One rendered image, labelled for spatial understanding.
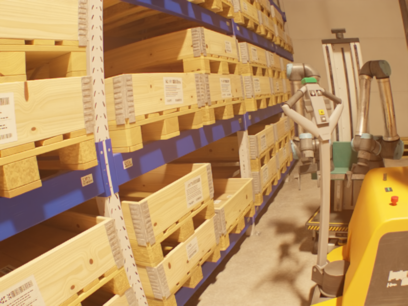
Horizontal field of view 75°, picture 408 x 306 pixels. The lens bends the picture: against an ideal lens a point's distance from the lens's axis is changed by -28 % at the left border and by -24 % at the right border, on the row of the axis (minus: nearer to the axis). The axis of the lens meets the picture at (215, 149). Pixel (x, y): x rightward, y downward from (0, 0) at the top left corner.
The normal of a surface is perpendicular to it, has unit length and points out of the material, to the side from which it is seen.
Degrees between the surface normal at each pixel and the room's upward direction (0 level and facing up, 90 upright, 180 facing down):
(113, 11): 90
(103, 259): 90
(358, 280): 90
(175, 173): 90
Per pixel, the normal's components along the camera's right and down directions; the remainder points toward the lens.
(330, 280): -0.80, 0.18
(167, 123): 0.93, -0.04
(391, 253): -0.36, 0.18
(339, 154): -0.56, 0.19
